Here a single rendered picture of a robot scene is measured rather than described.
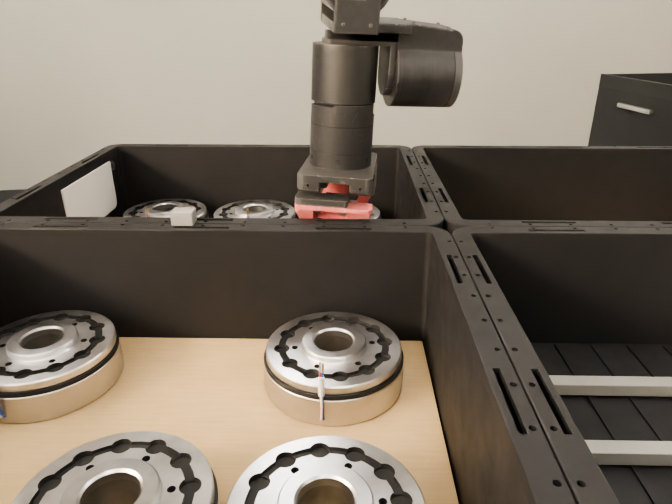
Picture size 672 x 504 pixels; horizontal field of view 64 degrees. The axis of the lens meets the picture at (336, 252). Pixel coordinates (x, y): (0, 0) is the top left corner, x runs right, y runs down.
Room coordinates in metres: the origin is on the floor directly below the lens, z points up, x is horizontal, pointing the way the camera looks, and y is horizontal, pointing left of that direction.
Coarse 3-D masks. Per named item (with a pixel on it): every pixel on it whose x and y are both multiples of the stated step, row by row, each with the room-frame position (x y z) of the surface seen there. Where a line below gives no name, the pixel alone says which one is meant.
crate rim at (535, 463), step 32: (0, 224) 0.42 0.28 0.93; (32, 224) 0.42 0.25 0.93; (64, 224) 0.42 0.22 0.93; (96, 224) 0.42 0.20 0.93; (128, 224) 0.42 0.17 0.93; (160, 224) 0.42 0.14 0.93; (224, 224) 0.42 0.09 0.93; (448, 256) 0.35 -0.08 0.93; (480, 320) 0.26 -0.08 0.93; (480, 352) 0.23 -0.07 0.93; (512, 384) 0.21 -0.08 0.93; (512, 416) 0.20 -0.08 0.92; (512, 448) 0.17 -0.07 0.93; (544, 448) 0.17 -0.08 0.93; (544, 480) 0.15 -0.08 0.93
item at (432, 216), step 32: (96, 160) 0.64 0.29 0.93; (416, 160) 0.63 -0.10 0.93; (32, 192) 0.50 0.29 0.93; (416, 192) 0.51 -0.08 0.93; (256, 224) 0.42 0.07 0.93; (288, 224) 0.42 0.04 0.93; (320, 224) 0.42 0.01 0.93; (352, 224) 0.42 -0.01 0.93; (384, 224) 0.42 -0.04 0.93; (416, 224) 0.42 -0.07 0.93
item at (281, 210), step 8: (248, 200) 0.69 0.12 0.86; (256, 200) 0.69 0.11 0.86; (264, 200) 0.69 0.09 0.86; (272, 200) 0.69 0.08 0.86; (224, 208) 0.66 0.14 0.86; (232, 208) 0.65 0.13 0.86; (280, 208) 0.65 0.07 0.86; (288, 208) 0.66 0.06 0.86; (216, 216) 0.62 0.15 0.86; (224, 216) 0.63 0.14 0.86; (232, 216) 0.62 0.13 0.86; (272, 216) 0.62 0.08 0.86; (280, 216) 0.63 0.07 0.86; (288, 216) 0.62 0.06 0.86
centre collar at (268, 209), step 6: (246, 204) 0.65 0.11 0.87; (252, 204) 0.66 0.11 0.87; (258, 204) 0.66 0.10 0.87; (264, 204) 0.65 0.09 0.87; (270, 204) 0.65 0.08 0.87; (240, 210) 0.63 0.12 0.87; (264, 210) 0.63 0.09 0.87; (270, 210) 0.63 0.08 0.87; (240, 216) 0.62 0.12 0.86; (246, 216) 0.62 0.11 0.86; (252, 216) 0.62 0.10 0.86; (258, 216) 0.62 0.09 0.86; (264, 216) 0.62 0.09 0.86
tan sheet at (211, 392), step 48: (144, 384) 0.34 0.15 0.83; (192, 384) 0.34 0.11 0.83; (240, 384) 0.34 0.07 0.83; (0, 432) 0.29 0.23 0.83; (48, 432) 0.29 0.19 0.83; (96, 432) 0.29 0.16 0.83; (192, 432) 0.29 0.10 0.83; (240, 432) 0.29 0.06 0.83; (288, 432) 0.29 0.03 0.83; (336, 432) 0.29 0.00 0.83; (384, 432) 0.29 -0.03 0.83; (432, 432) 0.29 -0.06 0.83; (0, 480) 0.24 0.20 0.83; (432, 480) 0.24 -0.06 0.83
